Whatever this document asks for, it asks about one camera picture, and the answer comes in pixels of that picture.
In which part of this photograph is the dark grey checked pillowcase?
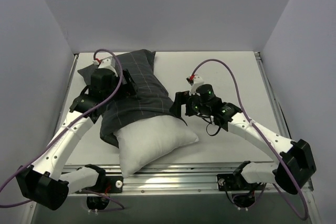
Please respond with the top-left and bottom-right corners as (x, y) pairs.
(77, 48), (188, 147)

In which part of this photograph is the white pillow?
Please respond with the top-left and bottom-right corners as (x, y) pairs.
(114, 115), (199, 178)

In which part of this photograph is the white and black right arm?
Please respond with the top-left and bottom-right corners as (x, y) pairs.
(170, 84), (317, 195)

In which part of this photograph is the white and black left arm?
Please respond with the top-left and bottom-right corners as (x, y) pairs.
(15, 67), (137, 210)

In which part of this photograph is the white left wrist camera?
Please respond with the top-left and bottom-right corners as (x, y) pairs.
(93, 56), (118, 76)

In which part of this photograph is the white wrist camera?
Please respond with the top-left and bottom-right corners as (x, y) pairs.
(93, 56), (118, 76)
(186, 74), (204, 95)

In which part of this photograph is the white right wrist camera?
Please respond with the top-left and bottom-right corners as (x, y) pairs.
(186, 74), (204, 95)

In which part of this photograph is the aluminium front frame rail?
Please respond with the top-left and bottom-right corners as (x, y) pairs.
(62, 163), (314, 196)

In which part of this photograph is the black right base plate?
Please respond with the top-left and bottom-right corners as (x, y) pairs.
(216, 173), (262, 191)

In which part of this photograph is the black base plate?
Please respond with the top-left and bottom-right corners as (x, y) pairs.
(84, 176), (123, 194)
(216, 173), (262, 191)

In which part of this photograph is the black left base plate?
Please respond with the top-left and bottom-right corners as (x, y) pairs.
(84, 176), (123, 194)

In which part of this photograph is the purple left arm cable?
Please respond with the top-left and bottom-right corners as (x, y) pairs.
(0, 48), (125, 212)

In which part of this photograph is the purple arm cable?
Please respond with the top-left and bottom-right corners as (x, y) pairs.
(190, 59), (308, 221)
(0, 48), (125, 212)

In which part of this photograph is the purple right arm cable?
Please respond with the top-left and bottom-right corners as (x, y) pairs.
(190, 59), (308, 221)

